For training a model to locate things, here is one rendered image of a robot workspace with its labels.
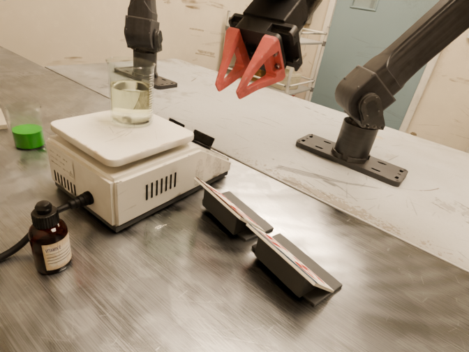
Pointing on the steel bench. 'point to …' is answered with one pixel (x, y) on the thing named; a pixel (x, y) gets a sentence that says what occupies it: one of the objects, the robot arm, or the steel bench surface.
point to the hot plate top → (119, 137)
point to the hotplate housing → (131, 180)
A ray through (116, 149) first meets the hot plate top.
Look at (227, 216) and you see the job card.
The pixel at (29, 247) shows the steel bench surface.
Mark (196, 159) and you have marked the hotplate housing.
